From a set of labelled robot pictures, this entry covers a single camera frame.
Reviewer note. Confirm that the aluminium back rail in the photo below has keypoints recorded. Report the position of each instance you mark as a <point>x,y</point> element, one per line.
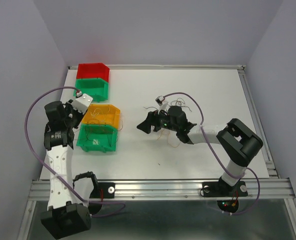
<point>174,66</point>

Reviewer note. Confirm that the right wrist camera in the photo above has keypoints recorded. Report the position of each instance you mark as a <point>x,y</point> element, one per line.
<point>162,102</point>

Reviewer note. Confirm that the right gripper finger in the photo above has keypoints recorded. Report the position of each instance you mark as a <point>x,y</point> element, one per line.
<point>156,125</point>
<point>146,125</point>

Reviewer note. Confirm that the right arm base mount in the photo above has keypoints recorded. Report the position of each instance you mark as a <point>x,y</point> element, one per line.
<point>230,194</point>

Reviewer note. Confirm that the aluminium front rail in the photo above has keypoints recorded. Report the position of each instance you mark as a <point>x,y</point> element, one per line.
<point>175,190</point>

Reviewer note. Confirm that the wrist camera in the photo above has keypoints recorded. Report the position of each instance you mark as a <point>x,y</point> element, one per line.
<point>82,103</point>
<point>162,102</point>

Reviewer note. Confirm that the near green plastic bin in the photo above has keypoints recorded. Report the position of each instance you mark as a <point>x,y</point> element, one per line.
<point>97,138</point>

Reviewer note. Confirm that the yellow plastic bin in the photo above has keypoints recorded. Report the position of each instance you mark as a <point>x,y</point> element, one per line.
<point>102,114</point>

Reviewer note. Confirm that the aluminium right side rail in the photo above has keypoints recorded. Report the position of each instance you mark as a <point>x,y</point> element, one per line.
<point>270,165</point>

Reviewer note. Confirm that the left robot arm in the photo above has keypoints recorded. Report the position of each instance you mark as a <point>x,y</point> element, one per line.
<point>67,212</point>

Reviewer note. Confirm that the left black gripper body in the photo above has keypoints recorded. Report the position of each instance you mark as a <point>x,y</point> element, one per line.
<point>74,116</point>

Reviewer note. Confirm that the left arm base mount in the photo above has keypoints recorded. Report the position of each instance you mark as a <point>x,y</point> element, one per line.
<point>100,191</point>

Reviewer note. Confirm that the far green plastic bin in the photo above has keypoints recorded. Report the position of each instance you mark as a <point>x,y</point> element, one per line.
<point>97,88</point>

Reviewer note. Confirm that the red plastic bin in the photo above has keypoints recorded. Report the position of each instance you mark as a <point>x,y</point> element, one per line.
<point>93,71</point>

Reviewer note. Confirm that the green plastic bin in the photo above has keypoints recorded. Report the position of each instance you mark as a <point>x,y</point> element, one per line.
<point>97,138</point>
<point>97,88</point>

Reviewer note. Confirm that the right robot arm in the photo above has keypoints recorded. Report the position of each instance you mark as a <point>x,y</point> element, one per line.
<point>239,142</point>

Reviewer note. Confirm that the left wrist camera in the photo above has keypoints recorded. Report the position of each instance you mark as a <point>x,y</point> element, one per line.
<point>82,103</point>

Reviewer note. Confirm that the aluminium rail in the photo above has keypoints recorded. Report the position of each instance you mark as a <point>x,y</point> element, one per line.
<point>175,190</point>
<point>270,165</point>
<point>174,66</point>

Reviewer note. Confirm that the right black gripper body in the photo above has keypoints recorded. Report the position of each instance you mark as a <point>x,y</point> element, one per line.
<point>160,117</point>

